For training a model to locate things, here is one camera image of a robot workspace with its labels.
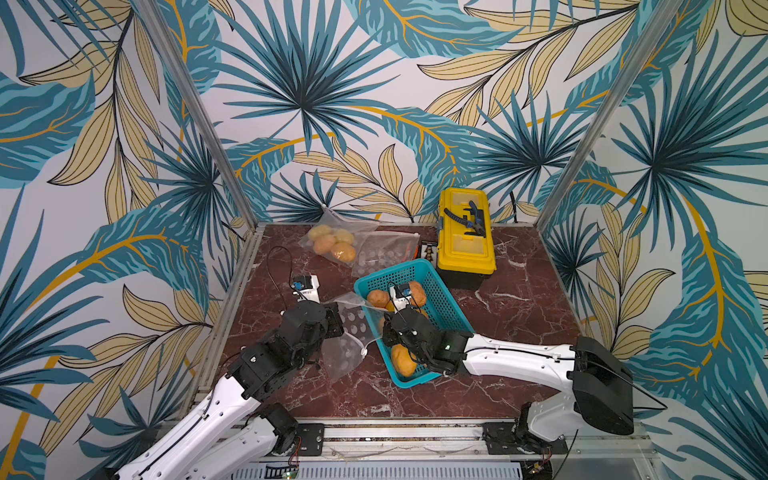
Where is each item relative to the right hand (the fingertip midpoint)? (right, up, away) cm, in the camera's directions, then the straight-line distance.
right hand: (384, 315), depth 79 cm
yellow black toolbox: (+24, +15, +10) cm, 30 cm away
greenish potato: (-16, +23, +33) cm, 43 cm away
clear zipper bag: (-10, +26, +34) cm, 44 cm away
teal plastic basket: (+17, 0, +14) cm, 22 cm away
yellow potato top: (-14, +17, +25) cm, 33 cm away
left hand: (-11, +3, -8) cm, 14 cm away
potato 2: (-22, +20, +28) cm, 41 cm away
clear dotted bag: (-12, -12, +6) cm, 18 cm away
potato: (-1, +3, +11) cm, 11 cm away
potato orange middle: (+10, +3, +15) cm, 19 cm away
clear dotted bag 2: (-2, +18, +30) cm, 35 cm away
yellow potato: (-24, +25, +31) cm, 46 cm away
